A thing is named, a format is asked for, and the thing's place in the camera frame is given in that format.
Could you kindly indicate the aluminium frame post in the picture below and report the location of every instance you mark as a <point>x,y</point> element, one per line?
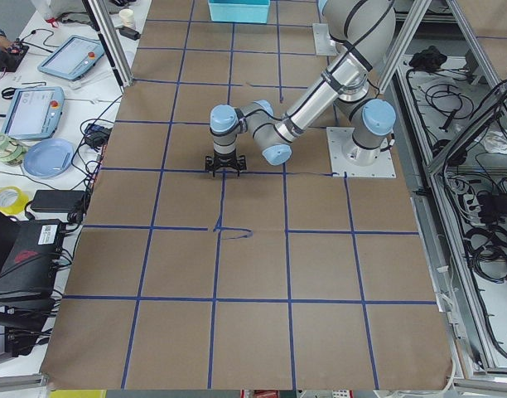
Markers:
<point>103,25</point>

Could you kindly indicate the black computer box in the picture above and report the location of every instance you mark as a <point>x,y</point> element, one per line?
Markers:
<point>28,250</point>

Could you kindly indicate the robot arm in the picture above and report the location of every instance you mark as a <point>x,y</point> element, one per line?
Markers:
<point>362,32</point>

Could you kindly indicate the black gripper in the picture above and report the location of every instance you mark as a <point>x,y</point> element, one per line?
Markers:
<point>224,162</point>

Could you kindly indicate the green tape roll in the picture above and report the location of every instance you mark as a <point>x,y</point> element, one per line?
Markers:
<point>12,152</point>

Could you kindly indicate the white paper cup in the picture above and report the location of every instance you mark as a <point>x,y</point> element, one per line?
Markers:
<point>127,18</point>

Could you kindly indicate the blue teach pendant far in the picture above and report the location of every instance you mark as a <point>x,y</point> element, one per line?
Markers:
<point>73,58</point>

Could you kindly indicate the turquoise plastic bin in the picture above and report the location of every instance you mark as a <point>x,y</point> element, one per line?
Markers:
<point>241,11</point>

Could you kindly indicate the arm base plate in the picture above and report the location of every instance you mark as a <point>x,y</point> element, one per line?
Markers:
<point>350,160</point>

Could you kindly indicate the blue teach pendant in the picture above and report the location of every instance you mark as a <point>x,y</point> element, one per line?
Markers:
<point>73,58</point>
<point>34,113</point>

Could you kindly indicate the blue plastic plate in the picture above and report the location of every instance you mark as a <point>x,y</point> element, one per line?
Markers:
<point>48,158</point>

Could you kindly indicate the black power adapter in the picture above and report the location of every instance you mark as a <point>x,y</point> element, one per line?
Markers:
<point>56,201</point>

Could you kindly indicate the blue teach pendant near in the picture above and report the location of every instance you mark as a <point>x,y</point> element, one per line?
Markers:
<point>34,113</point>

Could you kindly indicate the yellow tape roll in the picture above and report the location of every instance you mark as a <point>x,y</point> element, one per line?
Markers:
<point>12,200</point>

